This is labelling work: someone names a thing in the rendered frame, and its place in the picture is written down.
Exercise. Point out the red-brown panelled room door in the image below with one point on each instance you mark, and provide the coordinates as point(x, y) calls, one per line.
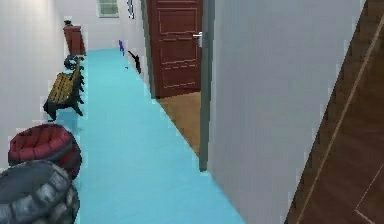
point(176, 50)

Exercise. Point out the black leaning object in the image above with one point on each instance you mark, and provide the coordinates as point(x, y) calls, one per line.
point(135, 60)

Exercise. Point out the small purple object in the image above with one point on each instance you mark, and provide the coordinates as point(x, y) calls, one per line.
point(121, 46)

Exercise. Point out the yellow slatted black bench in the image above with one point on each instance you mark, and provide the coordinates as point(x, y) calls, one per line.
point(63, 88)

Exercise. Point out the white framed window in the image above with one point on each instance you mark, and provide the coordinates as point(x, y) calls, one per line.
point(108, 7)

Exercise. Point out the red-brown cabinet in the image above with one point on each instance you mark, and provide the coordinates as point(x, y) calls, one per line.
point(74, 40)

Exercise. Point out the small dark object on cabinet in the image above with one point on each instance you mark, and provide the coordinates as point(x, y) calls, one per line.
point(68, 22)

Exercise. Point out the red round cushion seat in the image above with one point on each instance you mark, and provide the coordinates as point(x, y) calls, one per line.
point(41, 143)

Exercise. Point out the dark brown wooden door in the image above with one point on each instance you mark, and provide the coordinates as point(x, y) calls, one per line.
point(350, 140)

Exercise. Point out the grey round cushion seat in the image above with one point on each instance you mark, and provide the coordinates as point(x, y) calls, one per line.
point(31, 193)

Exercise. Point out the dark framed wall picture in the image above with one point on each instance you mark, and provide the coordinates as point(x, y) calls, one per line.
point(131, 8)

